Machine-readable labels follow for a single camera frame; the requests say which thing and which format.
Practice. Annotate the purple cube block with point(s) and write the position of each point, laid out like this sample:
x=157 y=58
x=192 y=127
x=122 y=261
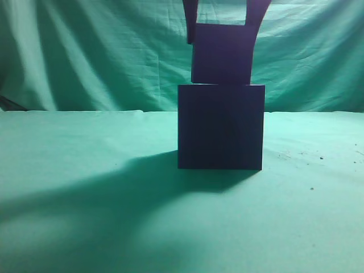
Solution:
x=218 y=54

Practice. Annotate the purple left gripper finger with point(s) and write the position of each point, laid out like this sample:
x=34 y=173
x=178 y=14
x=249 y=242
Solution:
x=190 y=11

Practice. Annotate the green table cloth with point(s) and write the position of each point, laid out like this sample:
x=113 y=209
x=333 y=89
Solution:
x=100 y=191

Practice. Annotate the dark purple groove box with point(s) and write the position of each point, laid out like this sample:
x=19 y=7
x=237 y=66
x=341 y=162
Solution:
x=220 y=126

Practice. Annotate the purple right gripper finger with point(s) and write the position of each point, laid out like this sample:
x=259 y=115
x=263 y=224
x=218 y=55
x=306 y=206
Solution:
x=255 y=12

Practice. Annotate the green backdrop cloth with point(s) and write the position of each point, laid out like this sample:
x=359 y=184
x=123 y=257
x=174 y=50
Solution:
x=132 y=55

